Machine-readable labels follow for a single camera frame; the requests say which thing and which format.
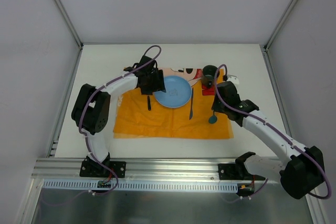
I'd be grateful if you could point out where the gold fork green handle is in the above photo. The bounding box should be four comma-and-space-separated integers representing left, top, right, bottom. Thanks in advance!
147, 95, 152, 111

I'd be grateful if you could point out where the dark green mug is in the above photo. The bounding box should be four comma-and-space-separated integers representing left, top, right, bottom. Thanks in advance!
201, 65, 219, 89

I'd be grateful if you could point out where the light blue plate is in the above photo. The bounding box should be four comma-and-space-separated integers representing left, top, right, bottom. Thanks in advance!
154, 76, 192, 109

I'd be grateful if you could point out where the teal plastic spoon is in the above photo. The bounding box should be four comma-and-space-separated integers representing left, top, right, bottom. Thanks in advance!
208, 111, 217, 124

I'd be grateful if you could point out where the blue plastic knife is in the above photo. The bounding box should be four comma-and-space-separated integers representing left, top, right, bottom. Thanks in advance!
189, 88, 194, 120

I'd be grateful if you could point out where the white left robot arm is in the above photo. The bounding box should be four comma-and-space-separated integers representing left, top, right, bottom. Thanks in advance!
71, 56, 166, 177

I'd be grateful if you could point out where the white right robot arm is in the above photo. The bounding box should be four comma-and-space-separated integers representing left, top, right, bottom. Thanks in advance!
212, 81, 327, 199

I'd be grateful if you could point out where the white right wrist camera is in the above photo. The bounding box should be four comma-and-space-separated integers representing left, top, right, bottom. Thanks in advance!
223, 74, 239, 85

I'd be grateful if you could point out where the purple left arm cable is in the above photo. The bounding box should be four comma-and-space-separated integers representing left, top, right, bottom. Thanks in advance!
39, 45, 162, 206

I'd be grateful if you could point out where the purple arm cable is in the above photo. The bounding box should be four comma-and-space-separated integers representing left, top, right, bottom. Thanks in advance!
214, 63, 331, 204
39, 45, 162, 206

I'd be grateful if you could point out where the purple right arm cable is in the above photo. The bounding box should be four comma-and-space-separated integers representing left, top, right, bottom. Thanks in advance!
214, 63, 331, 204

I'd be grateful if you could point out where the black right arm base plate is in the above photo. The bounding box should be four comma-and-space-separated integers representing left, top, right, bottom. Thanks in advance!
217, 163, 266, 181

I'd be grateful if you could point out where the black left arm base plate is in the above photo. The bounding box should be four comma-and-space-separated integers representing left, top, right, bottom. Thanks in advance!
79, 158, 127, 178

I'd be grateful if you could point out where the white slotted cable duct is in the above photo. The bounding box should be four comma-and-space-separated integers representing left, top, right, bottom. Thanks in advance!
43, 179, 238, 193

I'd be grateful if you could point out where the left aluminium frame post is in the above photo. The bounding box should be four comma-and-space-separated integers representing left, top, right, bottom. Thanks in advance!
39, 0, 84, 50

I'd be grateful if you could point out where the aluminium frame post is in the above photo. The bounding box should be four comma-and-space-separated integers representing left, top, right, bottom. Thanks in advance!
39, 0, 84, 50
263, 0, 316, 51

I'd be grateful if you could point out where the aluminium front rail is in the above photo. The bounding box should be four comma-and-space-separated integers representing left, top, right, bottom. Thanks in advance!
31, 157, 235, 182

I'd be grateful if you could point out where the right aluminium frame post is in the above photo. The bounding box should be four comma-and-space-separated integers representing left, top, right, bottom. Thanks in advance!
263, 0, 316, 51

